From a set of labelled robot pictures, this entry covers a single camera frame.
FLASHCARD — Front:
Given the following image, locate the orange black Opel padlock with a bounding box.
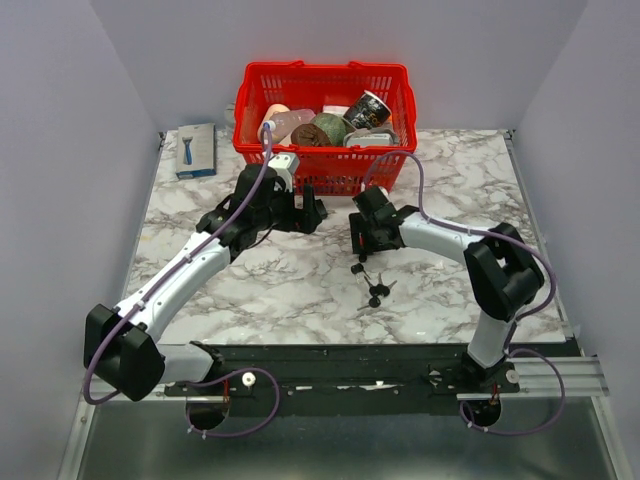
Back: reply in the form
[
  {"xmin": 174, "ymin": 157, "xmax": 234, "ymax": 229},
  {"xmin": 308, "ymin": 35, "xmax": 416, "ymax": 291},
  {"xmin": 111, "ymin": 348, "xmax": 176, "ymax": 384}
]
[{"xmin": 350, "ymin": 253, "xmax": 369, "ymax": 283}]

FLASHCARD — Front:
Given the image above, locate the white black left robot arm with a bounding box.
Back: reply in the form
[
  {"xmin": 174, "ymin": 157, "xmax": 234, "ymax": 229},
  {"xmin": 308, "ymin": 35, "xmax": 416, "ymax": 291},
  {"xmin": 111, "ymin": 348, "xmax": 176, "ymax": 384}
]
[{"xmin": 83, "ymin": 153, "xmax": 327, "ymax": 401}]

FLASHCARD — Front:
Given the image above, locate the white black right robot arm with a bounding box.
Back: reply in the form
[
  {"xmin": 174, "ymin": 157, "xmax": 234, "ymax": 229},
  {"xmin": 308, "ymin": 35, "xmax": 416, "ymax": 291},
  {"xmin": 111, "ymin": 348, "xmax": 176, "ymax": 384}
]
[{"xmin": 349, "ymin": 186, "xmax": 544, "ymax": 392}]

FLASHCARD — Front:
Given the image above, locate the red plastic shopping basket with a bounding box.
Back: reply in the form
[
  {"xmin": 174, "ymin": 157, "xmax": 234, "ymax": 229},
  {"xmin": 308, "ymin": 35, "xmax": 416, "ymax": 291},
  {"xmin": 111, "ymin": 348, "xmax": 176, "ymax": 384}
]
[{"xmin": 233, "ymin": 61, "xmax": 417, "ymax": 196}]

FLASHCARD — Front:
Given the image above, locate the brown crumpled cloth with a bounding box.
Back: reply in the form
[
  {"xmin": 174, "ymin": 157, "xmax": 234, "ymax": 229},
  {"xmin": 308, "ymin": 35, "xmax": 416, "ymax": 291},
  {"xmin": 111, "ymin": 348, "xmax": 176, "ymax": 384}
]
[{"xmin": 290, "ymin": 123, "xmax": 332, "ymax": 147}]

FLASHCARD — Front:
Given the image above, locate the grey plastic tray container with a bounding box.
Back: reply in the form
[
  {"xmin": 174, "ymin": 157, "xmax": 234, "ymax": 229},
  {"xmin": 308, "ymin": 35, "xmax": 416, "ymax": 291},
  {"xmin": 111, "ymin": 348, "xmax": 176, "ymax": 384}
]
[{"xmin": 343, "ymin": 127, "xmax": 399, "ymax": 148}]

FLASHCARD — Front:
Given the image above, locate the green round melon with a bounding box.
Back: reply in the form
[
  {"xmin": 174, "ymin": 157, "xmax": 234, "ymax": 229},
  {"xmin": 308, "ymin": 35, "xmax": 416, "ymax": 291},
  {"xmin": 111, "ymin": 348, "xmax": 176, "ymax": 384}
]
[{"xmin": 311, "ymin": 112, "xmax": 347, "ymax": 147}]

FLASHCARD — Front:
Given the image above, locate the pink plastic bottle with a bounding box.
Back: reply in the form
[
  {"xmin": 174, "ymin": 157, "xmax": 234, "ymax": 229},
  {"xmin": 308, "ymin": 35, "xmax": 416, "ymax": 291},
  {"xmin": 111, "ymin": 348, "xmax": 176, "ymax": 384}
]
[{"xmin": 262, "ymin": 109, "xmax": 316, "ymax": 143}]

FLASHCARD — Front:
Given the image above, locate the peach round object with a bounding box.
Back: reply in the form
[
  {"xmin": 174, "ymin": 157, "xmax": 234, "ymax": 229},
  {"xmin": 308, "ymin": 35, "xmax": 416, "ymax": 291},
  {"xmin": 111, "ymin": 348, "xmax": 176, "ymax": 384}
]
[{"xmin": 257, "ymin": 104, "xmax": 290, "ymax": 143}]

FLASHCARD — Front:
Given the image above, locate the blue razor package box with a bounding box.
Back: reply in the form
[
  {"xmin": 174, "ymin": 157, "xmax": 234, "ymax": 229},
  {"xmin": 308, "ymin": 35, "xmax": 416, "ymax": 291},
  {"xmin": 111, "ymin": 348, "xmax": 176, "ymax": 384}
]
[{"xmin": 175, "ymin": 123, "xmax": 217, "ymax": 179}]

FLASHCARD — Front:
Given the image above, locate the black patterned paper cup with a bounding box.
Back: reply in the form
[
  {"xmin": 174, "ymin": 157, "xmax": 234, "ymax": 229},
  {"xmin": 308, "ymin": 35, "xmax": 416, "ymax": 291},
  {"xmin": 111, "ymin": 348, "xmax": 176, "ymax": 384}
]
[{"xmin": 343, "ymin": 90, "xmax": 392, "ymax": 129}]

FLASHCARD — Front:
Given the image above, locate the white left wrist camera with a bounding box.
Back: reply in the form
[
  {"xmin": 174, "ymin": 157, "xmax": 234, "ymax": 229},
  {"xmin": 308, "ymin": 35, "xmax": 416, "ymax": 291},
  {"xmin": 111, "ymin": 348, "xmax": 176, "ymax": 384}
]
[{"xmin": 268, "ymin": 152, "xmax": 300, "ymax": 191}]

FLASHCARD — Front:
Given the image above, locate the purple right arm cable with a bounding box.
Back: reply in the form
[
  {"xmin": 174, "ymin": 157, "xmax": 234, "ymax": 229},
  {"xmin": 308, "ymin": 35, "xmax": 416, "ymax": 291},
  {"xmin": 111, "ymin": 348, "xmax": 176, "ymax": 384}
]
[{"xmin": 362, "ymin": 150, "xmax": 568, "ymax": 436}]

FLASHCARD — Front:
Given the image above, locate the aluminium extrusion rail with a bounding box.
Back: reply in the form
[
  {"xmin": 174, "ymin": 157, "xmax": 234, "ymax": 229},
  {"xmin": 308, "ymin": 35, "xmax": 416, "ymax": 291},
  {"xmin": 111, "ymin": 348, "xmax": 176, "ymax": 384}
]
[{"xmin": 445, "ymin": 357, "xmax": 609, "ymax": 400}]

